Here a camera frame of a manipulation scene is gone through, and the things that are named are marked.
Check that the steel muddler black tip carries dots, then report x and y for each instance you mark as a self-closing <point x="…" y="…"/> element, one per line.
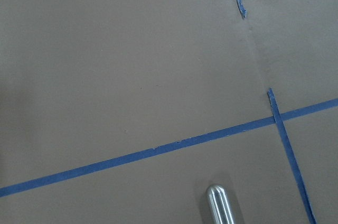
<point x="219" y="204"/>

